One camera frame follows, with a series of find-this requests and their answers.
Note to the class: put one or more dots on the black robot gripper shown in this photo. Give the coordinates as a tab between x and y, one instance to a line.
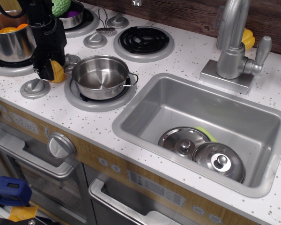
49	35

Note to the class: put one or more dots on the yellow toy corn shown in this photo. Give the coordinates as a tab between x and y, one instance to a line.
58	72

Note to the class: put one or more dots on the silver stove knob front left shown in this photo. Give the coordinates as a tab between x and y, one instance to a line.
34	89

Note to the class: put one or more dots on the silver stove knob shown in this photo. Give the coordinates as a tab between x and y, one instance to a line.
71	60
34	89
95	40
117	22

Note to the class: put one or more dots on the silver stove knob centre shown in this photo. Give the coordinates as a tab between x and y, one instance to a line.
71	60

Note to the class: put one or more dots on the silver stove knob back middle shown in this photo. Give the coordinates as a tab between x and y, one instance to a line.
95	40

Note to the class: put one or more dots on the silver stove knob back right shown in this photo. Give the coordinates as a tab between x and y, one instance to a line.
117	22

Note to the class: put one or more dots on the tall steel pot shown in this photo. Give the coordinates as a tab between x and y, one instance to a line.
16	46

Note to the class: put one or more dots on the small steel saucepan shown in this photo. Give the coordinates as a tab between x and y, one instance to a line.
72	22

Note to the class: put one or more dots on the orange toy fruit in pot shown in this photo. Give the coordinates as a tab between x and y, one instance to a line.
12	29

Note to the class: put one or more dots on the purple toy vegetable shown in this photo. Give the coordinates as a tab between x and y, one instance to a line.
72	13

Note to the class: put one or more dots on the green toy bitter gourd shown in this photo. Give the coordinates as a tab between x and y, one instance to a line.
60	7

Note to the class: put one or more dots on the metal potato masher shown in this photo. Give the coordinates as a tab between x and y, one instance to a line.
105	30

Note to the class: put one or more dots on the silver oven dial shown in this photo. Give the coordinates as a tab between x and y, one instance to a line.
59	146

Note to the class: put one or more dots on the black coil burner back right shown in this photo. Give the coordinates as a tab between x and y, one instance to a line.
143	40

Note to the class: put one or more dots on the grey sink basin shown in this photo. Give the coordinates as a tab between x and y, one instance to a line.
172	116

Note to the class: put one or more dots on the blue clamp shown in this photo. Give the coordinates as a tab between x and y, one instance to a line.
14	192

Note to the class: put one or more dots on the yellow tape piece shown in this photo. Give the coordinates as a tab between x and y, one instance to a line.
20	213

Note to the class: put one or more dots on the steel pot lid left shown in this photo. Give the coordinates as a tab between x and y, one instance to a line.
181	140

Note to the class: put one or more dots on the steel pot lid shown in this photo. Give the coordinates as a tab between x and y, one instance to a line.
220	158
181	140

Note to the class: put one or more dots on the green toy in sink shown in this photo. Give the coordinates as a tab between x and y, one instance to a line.
205	135

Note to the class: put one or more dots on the silver toy faucet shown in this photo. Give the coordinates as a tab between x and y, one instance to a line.
233	70

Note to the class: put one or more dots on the steel pot lid right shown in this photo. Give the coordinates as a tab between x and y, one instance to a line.
220	158

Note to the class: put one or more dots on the yellow toy bell pepper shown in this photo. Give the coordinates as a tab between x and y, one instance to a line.
248	39

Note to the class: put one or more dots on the steel pan with handles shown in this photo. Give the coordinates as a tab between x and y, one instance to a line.
102	77

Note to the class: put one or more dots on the silver oven door handle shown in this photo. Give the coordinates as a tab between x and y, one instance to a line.
14	147

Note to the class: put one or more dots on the silver dishwasher door handle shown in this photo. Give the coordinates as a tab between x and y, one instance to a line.
116	204

